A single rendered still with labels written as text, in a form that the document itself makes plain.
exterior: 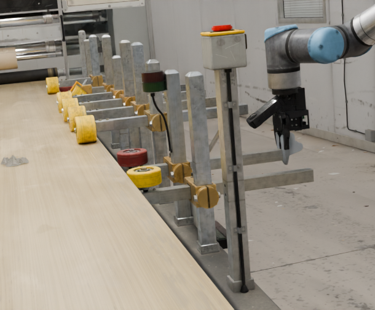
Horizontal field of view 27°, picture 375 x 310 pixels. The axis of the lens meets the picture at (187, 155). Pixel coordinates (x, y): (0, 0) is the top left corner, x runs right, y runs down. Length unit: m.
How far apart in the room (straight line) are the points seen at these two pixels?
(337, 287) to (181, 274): 2.41
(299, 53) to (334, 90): 4.60
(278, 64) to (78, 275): 1.09
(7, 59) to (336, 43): 2.78
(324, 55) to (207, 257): 0.60
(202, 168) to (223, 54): 0.39
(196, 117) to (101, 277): 0.69
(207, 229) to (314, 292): 1.69
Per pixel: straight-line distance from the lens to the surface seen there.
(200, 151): 1.76
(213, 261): 1.76
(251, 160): 2.11
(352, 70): 6.34
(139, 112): 2.46
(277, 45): 2.07
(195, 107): 1.75
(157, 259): 1.19
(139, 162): 2.01
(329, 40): 2.00
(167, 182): 2.28
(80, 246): 1.29
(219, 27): 1.48
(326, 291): 3.46
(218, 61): 1.46
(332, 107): 6.68
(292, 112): 2.11
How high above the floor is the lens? 1.28
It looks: 11 degrees down
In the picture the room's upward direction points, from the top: 5 degrees counter-clockwise
